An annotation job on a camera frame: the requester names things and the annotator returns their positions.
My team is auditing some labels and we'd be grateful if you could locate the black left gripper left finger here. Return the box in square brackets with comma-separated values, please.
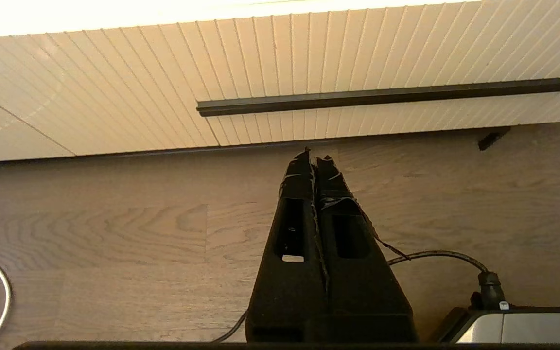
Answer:
[245, 148, 329, 343]

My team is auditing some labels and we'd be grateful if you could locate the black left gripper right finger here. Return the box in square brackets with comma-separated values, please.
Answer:
[313, 156, 418, 343]

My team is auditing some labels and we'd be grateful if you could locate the dark metal handle rail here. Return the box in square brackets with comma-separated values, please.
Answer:
[196, 76, 560, 118]

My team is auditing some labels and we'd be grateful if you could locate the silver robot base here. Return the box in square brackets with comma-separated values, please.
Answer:
[436, 305, 560, 344]

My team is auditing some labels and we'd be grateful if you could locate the dark wooden table leg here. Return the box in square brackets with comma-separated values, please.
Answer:
[477, 126, 512, 152]

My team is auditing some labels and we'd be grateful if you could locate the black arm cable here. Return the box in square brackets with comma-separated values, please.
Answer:
[211, 309, 250, 344]

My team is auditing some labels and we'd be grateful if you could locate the black base cable with connector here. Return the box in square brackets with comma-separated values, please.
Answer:
[386, 250, 508, 312]

